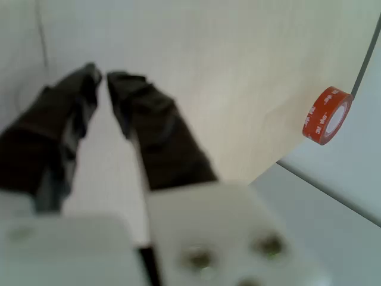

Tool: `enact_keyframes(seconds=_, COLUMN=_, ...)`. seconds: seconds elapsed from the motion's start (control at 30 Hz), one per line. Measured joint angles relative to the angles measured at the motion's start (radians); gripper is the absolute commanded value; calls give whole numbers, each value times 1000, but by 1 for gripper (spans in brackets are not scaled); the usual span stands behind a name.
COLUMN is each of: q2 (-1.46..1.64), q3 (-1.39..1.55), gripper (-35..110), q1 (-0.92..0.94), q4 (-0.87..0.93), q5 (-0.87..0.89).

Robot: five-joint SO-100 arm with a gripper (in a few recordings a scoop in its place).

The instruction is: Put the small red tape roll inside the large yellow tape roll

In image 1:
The red tape roll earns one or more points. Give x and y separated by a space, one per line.
315 119

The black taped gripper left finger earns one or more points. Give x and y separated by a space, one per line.
38 134

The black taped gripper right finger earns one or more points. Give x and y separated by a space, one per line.
160 134

